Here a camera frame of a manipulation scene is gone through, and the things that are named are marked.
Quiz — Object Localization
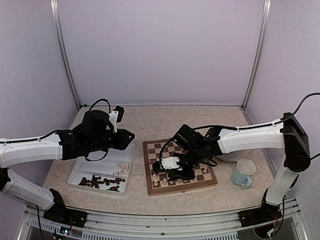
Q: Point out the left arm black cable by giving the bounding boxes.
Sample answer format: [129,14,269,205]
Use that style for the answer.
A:
[88,98,112,115]

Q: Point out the light chess pieces pile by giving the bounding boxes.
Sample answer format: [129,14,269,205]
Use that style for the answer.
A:
[112,163,130,176]

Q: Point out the front aluminium rail base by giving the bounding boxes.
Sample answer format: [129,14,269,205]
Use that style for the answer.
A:
[16,198,310,240]

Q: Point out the blue spiral ceramic plate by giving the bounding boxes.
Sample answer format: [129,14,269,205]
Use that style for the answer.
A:
[215,150,245,163]

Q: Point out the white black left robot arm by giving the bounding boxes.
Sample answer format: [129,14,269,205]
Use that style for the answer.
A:
[0,109,135,223]

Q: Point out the left aluminium frame post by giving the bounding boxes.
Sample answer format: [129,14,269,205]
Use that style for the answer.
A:
[50,0,82,111]

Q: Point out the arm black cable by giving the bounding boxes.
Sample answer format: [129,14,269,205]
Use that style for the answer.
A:
[88,98,112,115]
[197,92,320,131]

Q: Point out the wooden chess board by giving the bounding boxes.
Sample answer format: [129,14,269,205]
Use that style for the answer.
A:
[143,139,218,197]

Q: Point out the rear aluminium frame rail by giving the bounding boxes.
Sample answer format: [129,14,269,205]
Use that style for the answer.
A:
[79,102,247,108]

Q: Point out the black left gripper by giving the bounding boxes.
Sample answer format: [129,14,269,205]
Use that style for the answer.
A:
[87,128,135,153]

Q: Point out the aluminium frame post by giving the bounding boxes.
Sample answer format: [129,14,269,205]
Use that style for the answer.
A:
[50,0,82,111]
[241,0,272,112]

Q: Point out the dark chess pieces pile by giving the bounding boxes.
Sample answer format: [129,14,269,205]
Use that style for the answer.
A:
[78,175,126,192]

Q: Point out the white plastic divided tray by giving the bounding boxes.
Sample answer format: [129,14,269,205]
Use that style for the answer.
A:
[67,143,135,196]

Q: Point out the right aluminium frame post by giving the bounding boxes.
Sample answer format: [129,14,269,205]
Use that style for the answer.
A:
[241,0,272,112]

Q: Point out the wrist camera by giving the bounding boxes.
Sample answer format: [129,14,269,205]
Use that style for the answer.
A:
[152,156,182,173]
[109,105,125,133]

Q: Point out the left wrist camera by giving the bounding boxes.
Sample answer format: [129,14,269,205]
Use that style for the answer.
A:
[109,105,125,133]

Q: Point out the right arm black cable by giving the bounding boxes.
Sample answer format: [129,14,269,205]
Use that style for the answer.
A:
[197,92,320,131]

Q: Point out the light blue ceramic mug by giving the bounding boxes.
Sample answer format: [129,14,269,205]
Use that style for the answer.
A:
[231,158,256,189]

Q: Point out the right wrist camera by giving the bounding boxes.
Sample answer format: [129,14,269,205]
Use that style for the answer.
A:
[152,156,182,173]

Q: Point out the white chess bishop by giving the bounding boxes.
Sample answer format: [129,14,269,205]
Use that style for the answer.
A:
[152,173,159,188]

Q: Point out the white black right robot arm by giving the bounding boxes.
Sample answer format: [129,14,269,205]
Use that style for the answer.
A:
[159,112,311,222]

